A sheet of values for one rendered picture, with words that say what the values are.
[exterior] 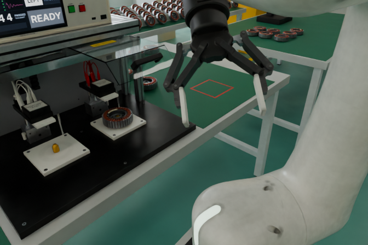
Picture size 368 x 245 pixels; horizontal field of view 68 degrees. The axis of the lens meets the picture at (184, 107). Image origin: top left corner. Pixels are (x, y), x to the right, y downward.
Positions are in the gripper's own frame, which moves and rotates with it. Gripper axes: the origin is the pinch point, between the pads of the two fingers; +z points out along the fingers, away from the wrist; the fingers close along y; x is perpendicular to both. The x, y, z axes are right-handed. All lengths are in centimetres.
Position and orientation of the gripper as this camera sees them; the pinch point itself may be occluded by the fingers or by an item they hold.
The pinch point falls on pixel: (223, 113)
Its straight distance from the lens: 48.9
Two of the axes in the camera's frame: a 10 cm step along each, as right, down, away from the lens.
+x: 1.7, 3.4, 9.2
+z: 1.0, 9.3, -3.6
